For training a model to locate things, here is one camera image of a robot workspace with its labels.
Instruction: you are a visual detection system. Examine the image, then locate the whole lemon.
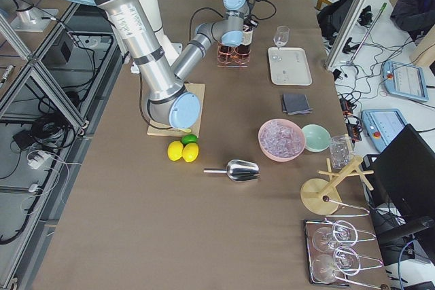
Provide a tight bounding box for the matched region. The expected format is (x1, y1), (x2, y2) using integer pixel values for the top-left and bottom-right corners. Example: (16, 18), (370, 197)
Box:
(167, 141), (184, 161)
(182, 143), (199, 162)

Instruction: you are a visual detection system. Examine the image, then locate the grey folded cloth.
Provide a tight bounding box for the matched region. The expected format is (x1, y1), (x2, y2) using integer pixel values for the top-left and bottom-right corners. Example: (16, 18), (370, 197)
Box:
(281, 93), (312, 115)

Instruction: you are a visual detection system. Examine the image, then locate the hanging wine glass lower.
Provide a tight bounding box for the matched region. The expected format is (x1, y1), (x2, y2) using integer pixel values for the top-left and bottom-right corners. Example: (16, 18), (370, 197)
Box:
(311, 246), (384, 289)

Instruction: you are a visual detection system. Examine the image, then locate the copper wire bottle basket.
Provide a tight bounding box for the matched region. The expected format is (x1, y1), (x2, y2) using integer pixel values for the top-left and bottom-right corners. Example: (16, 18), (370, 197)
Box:
(217, 47), (249, 68)

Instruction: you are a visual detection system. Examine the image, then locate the clear wine glass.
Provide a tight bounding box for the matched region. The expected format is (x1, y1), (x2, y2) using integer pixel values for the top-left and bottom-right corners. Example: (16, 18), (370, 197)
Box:
(273, 26), (290, 61)

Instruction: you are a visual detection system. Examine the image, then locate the clear glass mug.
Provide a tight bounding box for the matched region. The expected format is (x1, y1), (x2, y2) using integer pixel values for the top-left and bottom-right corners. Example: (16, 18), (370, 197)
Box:
(329, 134), (354, 169)

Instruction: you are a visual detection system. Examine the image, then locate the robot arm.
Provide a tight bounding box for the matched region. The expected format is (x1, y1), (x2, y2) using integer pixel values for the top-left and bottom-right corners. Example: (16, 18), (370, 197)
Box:
(67, 0), (252, 129)

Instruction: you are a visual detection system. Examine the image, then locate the cream rabbit tray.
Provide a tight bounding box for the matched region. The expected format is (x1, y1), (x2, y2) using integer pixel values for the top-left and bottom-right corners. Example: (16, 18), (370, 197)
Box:
(268, 47), (312, 86)

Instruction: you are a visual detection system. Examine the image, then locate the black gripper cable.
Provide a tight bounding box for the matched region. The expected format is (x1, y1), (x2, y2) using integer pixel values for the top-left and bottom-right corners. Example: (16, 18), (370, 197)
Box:
(253, 0), (277, 29)

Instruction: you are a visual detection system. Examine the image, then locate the teach pendant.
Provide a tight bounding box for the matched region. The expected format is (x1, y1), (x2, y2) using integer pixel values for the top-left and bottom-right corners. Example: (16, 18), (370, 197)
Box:
(382, 60), (429, 102)
(361, 109), (407, 152)

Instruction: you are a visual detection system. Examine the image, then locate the yellow plastic knife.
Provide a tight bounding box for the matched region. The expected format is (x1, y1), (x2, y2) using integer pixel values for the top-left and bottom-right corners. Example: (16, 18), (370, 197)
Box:
(176, 128), (192, 134)

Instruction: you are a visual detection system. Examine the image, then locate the teach pendant upper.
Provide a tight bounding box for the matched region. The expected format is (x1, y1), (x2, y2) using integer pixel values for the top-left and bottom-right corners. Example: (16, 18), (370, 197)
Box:
(382, 60), (429, 102)

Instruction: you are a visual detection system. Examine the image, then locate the hanging wine glass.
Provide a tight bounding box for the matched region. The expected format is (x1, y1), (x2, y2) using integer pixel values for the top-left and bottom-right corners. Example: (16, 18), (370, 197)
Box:
(311, 220), (376, 253)
(311, 246), (384, 289)

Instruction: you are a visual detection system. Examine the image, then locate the pink bowl of ice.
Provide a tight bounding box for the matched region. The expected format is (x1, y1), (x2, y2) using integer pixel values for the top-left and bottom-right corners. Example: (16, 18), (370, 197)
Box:
(258, 119), (306, 162)

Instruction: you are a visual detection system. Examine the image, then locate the steel ice scoop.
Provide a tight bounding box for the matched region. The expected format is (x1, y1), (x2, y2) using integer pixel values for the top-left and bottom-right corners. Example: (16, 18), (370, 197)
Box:
(203, 159), (260, 183)

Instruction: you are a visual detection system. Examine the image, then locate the whole lemon upper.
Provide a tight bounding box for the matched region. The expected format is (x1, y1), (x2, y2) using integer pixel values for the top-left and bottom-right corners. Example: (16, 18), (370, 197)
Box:
(167, 141), (184, 161)

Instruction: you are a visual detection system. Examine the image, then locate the bamboo cutting board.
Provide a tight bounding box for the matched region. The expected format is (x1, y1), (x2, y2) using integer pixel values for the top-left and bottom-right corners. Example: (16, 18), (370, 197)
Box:
(147, 83), (205, 137)

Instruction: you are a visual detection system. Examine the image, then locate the black monitor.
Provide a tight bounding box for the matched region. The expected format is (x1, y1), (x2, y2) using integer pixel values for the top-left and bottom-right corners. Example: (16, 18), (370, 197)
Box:
(372, 124), (434, 253)

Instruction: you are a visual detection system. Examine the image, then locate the mint green bowl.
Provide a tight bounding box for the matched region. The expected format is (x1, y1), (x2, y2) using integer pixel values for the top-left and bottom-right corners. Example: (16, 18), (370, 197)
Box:
(302, 124), (330, 153)

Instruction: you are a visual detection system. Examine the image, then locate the whole lemon lower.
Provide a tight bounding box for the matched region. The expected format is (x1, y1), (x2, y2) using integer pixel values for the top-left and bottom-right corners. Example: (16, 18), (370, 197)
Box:
(182, 143), (199, 162)

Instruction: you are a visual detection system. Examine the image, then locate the wooden cup stand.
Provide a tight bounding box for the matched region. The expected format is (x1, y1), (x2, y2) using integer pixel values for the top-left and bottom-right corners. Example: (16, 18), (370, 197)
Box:
(300, 156), (374, 217)

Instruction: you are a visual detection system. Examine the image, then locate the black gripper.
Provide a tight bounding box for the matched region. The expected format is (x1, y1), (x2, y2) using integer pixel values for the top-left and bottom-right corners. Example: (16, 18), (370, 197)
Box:
(243, 0), (258, 32)

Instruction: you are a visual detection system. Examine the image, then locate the teach pendant lower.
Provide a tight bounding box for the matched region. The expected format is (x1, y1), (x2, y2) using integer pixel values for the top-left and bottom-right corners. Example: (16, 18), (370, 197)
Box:
(361, 109), (407, 152)

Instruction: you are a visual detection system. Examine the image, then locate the green lime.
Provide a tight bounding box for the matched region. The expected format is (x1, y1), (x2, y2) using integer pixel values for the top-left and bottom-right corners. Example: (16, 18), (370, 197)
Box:
(181, 134), (198, 145)

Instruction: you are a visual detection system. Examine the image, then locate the black glass rack tray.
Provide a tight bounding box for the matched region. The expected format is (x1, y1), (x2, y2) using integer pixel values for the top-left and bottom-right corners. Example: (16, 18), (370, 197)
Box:
(303, 219), (389, 289)

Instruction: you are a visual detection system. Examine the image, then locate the hanging wine glass upper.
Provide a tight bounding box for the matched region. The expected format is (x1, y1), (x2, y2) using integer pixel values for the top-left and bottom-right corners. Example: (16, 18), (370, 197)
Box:
(311, 220), (376, 253)

